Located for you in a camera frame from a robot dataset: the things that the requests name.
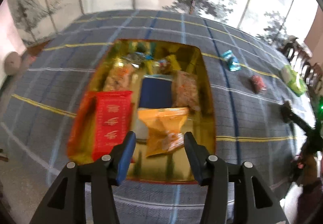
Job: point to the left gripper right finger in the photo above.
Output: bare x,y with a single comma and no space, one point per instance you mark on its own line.
254,202

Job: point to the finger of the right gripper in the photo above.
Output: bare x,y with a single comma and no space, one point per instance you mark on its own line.
289,116

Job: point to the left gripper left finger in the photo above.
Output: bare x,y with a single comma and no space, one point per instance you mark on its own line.
64,201

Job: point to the pink patterned snack packet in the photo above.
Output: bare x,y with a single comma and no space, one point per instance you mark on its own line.
258,84

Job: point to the light blue small packet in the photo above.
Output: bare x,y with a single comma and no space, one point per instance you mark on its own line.
231,61

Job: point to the red long snack packet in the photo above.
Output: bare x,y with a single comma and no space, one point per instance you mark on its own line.
112,121

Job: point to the twisted dough snack bag front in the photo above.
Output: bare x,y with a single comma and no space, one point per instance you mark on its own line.
184,90

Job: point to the twisted dough snack bag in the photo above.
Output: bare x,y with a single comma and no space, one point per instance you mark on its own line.
119,77
184,90

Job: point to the orange snack packet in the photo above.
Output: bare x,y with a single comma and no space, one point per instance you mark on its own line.
164,129

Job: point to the yellow small candy packet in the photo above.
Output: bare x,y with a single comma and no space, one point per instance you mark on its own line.
168,64

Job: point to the navy white long packet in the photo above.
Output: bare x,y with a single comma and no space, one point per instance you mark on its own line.
156,92

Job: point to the blue clear biscuit packet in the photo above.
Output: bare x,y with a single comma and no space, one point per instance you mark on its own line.
138,57

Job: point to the green tissue pack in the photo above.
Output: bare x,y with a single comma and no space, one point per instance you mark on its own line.
293,80

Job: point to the blue plaid tablecloth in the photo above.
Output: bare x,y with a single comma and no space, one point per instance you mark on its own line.
36,126

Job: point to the dark wooden chair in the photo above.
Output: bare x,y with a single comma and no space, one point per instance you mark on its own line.
298,56

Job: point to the red gold toffee tin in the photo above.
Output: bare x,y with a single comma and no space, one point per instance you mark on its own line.
172,168

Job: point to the round grey disc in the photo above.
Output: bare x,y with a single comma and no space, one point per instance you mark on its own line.
12,63

